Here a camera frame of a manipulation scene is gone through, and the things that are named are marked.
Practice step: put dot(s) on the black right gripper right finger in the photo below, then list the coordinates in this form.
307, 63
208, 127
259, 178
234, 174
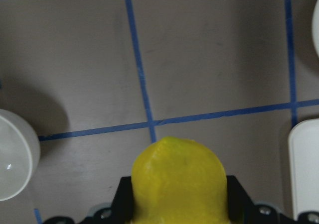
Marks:
240, 206

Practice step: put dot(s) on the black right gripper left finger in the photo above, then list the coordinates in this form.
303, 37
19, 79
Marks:
120, 210

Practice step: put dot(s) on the yellow lemon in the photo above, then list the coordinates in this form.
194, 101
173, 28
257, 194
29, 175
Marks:
179, 181

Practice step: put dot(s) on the white ceramic bowl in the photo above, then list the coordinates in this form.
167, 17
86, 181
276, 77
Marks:
19, 154

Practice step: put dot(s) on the cream rectangular tray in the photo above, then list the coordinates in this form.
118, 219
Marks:
303, 143

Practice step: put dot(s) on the cream round plate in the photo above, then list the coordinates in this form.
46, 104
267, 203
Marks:
315, 28

